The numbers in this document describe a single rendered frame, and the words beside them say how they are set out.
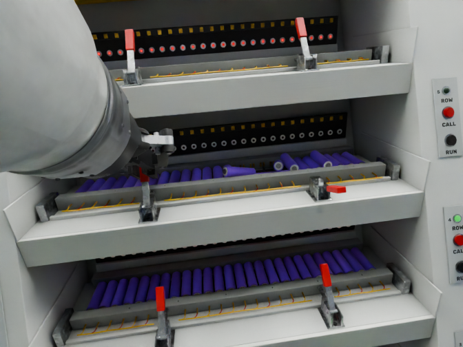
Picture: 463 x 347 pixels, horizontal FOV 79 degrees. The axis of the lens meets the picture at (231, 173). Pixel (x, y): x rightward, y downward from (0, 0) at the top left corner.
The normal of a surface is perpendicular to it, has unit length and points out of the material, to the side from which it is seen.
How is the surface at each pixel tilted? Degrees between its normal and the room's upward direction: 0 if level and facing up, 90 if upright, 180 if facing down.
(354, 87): 110
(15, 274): 90
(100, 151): 136
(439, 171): 90
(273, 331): 20
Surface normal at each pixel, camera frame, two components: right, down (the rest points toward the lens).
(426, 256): -0.99, 0.11
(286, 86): 0.11, 0.37
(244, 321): -0.07, -0.92
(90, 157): 0.66, 0.75
